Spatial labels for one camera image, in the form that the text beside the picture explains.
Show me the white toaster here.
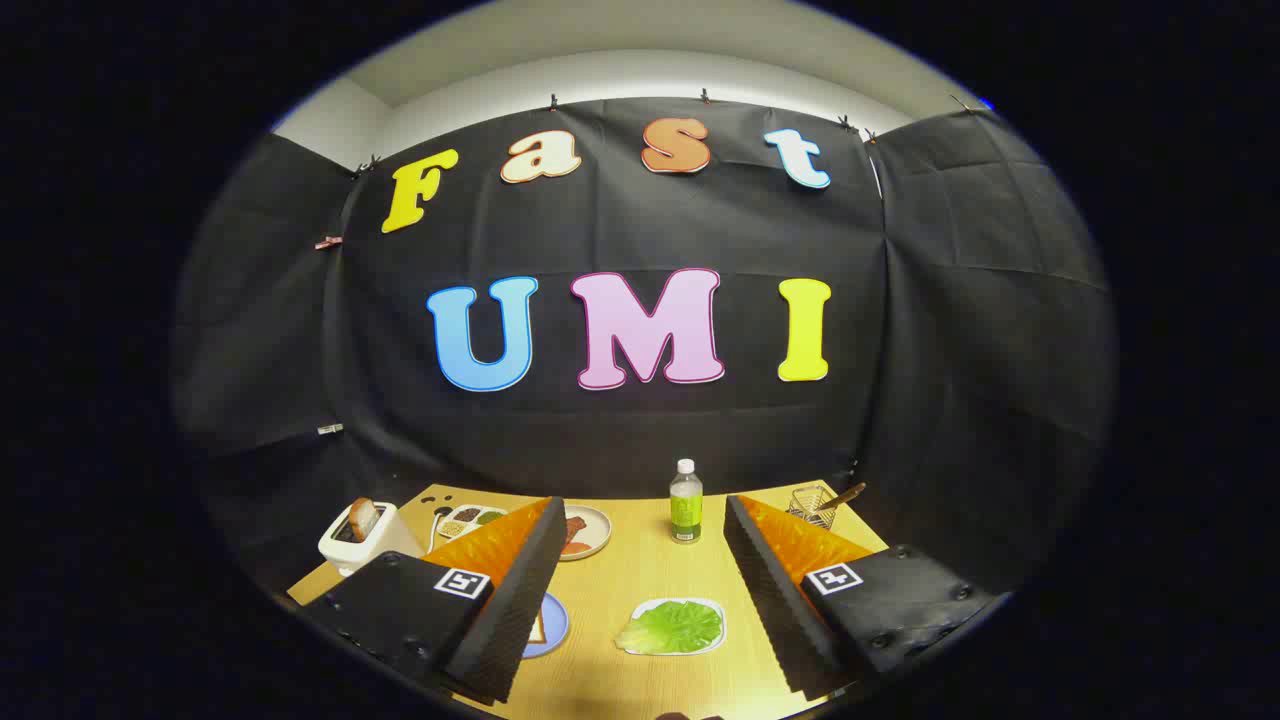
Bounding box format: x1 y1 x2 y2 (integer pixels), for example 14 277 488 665
318 503 426 578

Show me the round blue plate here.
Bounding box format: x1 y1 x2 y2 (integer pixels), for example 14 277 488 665
522 592 570 659

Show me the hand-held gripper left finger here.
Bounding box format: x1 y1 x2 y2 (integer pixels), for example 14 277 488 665
300 496 568 704

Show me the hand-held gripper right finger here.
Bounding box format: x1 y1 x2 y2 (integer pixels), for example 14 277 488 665
723 493 1004 701

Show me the clear bottle green label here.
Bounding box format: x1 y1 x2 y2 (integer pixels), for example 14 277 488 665
669 459 704 545

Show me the green lettuce leaf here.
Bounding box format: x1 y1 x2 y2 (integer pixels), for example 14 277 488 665
614 600 723 656

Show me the black backdrop cloth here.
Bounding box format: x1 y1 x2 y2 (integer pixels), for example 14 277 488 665
170 95 1119 601

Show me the white rectangular plate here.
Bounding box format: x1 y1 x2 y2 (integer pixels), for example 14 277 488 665
628 598 727 657

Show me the metal wire basket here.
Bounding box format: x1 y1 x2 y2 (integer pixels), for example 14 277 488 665
786 485 839 529

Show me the white divided bean dish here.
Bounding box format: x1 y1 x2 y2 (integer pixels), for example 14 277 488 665
437 505 511 541

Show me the round beige plate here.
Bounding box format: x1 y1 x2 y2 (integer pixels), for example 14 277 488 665
557 505 612 562

